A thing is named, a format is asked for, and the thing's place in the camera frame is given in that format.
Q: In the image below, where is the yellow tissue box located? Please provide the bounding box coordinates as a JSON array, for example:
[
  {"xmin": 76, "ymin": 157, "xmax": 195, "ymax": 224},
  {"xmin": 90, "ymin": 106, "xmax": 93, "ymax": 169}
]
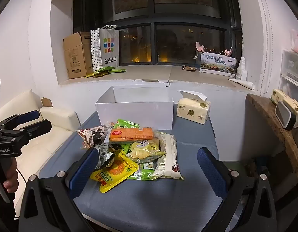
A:
[{"xmin": 271, "ymin": 89, "xmax": 298, "ymax": 128}]

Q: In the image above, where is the silver torn snack packet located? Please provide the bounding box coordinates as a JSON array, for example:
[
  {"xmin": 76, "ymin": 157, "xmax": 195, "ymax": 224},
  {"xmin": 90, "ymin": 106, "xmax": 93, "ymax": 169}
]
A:
[{"xmin": 94, "ymin": 143, "xmax": 117, "ymax": 168}]

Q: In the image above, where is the white sofa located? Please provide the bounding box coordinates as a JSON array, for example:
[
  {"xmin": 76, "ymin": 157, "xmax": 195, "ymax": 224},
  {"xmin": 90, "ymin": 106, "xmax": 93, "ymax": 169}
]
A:
[{"xmin": 0, "ymin": 89, "xmax": 80, "ymax": 213}]

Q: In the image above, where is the cow-print snack packet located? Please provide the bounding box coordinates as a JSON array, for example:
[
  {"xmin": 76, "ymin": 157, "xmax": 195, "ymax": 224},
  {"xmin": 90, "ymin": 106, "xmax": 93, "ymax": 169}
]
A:
[{"xmin": 76, "ymin": 124, "xmax": 113, "ymax": 149}]

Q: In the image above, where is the rolled white paper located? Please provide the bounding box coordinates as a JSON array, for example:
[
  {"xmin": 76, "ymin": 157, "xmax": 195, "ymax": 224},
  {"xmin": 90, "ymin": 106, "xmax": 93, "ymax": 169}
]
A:
[{"xmin": 227, "ymin": 78, "xmax": 255, "ymax": 90}]

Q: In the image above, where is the wooden shelf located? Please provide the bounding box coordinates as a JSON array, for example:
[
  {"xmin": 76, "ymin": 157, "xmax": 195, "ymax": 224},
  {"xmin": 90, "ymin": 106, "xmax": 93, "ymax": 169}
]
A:
[{"xmin": 245, "ymin": 93, "xmax": 298, "ymax": 179}]

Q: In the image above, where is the beige tissue pack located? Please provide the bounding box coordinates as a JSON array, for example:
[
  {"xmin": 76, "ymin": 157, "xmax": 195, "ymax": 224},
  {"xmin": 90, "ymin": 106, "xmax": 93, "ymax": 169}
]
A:
[{"xmin": 176, "ymin": 90, "xmax": 211, "ymax": 125}]

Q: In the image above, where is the white cardboard box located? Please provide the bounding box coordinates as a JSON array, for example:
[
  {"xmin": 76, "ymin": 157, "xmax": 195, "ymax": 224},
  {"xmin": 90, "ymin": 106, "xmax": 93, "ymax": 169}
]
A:
[{"xmin": 95, "ymin": 85, "xmax": 174, "ymax": 130}]

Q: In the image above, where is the clear bag of yellow chips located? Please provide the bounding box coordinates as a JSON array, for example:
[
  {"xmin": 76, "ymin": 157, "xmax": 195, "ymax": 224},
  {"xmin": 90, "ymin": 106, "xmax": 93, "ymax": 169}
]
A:
[{"xmin": 126, "ymin": 138, "xmax": 167, "ymax": 163}]

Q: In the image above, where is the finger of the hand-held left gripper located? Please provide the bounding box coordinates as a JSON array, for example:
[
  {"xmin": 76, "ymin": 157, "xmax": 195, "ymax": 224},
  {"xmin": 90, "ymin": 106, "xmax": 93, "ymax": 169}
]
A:
[
  {"xmin": 0, "ymin": 119, "xmax": 53, "ymax": 148},
  {"xmin": 0, "ymin": 110, "xmax": 41, "ymax": 131}
]

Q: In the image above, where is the green and white snack packet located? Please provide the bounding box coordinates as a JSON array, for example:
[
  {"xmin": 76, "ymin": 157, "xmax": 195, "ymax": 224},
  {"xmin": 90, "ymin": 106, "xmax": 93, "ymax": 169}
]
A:
[{"xmin": 128, "ymin": 162, "xmax": 159, "ymax": 180}]

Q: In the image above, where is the dark framed window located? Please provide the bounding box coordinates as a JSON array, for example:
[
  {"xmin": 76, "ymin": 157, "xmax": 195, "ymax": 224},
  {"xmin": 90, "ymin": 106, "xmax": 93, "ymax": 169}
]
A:
[{"xmin": 73, "ymin": 0, "xmax": 242, "ymax": 66}]

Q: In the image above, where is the pile of green sachets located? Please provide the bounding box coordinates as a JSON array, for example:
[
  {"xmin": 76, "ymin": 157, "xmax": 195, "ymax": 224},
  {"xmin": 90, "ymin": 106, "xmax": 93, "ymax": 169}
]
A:
[{"xmin": 84, "ymin": 66, "xmax": 127, "ymax": 78}]

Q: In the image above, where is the pink package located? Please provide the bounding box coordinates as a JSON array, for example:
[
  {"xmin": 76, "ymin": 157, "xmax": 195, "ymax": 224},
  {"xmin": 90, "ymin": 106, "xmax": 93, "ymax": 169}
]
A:
[{"xmin": 290, "ymin": 29, "xmax": 298, "ymax": 55}]

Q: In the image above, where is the printed landscape carton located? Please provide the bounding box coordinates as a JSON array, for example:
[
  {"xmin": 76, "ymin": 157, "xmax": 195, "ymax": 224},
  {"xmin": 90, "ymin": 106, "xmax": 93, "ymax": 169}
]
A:
[{"xmin": 195, "ymin": 52, "xmax": 237, "ymax": 75}]

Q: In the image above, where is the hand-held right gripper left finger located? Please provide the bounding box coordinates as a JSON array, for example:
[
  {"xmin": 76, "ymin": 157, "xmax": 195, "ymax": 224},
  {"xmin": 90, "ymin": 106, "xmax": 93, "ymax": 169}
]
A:
[{"xmin": 19, "ymin": 147, "xmax": 100, "ymax": 232}]

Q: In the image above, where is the small white-framed screen device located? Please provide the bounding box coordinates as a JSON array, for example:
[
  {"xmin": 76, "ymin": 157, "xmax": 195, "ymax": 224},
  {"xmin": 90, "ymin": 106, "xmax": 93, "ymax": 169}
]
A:
[{"xmin": 274, "ymin": 100, "xmax": 298, "ymax": 131}]

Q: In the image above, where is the orange cracker packet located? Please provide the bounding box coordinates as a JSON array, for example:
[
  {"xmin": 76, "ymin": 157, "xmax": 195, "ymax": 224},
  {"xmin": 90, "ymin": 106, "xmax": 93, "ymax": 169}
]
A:
[{"xmin": 109, "ymin": 126, "xmax": 155, "ymax": 142}]

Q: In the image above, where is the yellow sunflower snack packet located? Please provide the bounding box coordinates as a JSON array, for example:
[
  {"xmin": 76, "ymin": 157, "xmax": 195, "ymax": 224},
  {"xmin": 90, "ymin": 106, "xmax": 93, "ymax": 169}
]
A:
[{"xmin": 90, "ymin": 150, "xmax": 139, "ymax": 193}]

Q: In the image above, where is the white paper shopping bag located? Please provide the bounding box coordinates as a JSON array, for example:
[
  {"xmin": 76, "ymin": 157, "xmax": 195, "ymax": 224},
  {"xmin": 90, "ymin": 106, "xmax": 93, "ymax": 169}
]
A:
[{"xmin": 90, "ymin": 25, "xmax": 120, "ymax": 72}]

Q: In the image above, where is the white plastic bottle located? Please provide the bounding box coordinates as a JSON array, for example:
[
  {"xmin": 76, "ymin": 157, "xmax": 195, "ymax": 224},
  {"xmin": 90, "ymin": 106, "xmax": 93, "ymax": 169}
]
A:
[{"xmin": 236, "ymin": 57, "xmax": 248, "ymax": 81}]

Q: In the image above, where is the white striped snack packet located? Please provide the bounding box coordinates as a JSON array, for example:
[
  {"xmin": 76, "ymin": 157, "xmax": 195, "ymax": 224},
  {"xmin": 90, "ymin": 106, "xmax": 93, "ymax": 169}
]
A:
[{"xmin": 152, "ymin": 133, "xmax": 185, "ymax": 180}]

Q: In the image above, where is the clear plastic drawer unit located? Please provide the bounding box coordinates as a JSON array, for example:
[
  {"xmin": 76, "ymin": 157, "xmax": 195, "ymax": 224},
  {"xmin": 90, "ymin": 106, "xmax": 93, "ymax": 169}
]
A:
[{"xmin": 278, "ymin": 49, "xmax": 298, "ymax": 102}]

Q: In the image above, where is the black cable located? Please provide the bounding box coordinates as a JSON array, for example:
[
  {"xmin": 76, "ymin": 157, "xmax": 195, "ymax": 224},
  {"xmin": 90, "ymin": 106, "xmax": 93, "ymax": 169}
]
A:
[{"xmin": 17, "ymin": 170, "xmax": 27, "ymax": 186}]

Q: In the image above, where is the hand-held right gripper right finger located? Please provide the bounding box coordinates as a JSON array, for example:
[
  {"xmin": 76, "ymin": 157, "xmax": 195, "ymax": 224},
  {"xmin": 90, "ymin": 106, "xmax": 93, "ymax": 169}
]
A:
[{"xmin": 197, "ymin": 147, "xmax": 277, "ymax": 232}]

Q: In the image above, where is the person's left forearm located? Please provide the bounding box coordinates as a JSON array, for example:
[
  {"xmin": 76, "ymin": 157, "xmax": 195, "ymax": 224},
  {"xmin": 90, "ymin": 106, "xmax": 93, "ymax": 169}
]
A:
[{"xmin": 0, "ymin": 194, "xmax": 20, "ymax": 232}]

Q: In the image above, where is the person's left hand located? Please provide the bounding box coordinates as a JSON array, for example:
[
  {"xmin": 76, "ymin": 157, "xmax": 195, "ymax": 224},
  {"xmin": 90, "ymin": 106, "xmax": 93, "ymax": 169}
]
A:
[{"xmin": 4, "ymin": 171, "xmax": 19, "ymax": 198}]

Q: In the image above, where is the brown cardboard box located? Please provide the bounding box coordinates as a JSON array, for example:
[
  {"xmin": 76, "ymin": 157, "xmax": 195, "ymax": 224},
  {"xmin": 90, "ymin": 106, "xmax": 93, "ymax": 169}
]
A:
[{"xmin": 63, "ymin": 31, "xmax": 94, "ymax": 80}]

